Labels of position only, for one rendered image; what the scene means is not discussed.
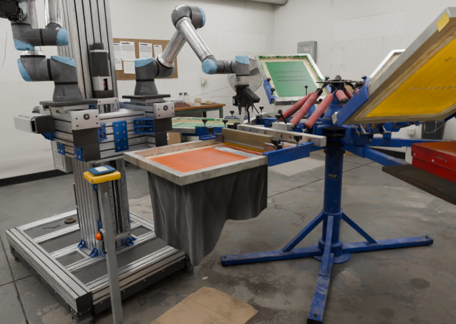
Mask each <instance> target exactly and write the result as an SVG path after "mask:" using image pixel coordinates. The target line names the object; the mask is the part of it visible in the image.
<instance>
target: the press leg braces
mask: <svg viewBox="0 0 456 324"><path fill-rule="evenodd" d="M323 219H324V214H323V213H322V212H320V213H319V214H318V215H317V216H316V217H315V218H314V219H313V220H312V221H311V222H310V223H309V224H307V225H306V226H305V227H304V228H303V229H302V230H301V231H300V232H299V233H298V234H297V235H296V236H295V237H294V238H293V239H292V240H291V241H290V242H289V243H288V244H287V245H286V246H285V247H284V248H283V249H278V251H279V253H280V255H282V254H289V253H295V252H294V251H293V250H292V249H293V248H294V247H295V246H296V245H297V244H299V243H300V242H301V241H302V240H303V239H304V238H305V237H306V236H307V235H308V234H309V233H310V232H311V231H312V230H313V229H314V228H315V227H316V226H317V225H318V224H319V223H320V222H321V221H322V220H323ZM342 219H343V220H344V221H346V222H347V223H348V224H349V225H350V226H351V227H352V228H353V229H354V230H356V231H357V232H358V233H359V234H360V235H362V236H363V237H364V238H365V239H367V240H366V241H364V242H365V243H366V244H367V245H368V246H371V245H381V243H380V242H379V241H378V240H374V239H373V238H372V237H371V236H369V235H368V234H367V233H366V232H365V231H364V230H363V229H362V228H361V227H359V226H358V225H357V224H356V223H355V222H353V221H352V220H351V219H350V218H349V217H348V216H347V215H346V214H345V213H343V212H342ZM332 236H333V216H328V221H327V228H326V240H325V247H324V257H323V262H322V266H320V271H319V275H322V276H330V269H331V268H330V267H329V261H330V250H331V243H332Z"/></svg>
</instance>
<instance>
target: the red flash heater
mask: <svg viewBox="0 0 456 324"><path fill-rule="evenodd" d="M411 156H412V157H413V160H412V166H413V167H415V168H418V169H420V170H424V171H425V172H428V173H431V174H433V175H436V176H438V177H441V178H443V179H446V180H448V181H452V182H453V183H456V141H442V142H429V143H412V147H411Z"/></svg>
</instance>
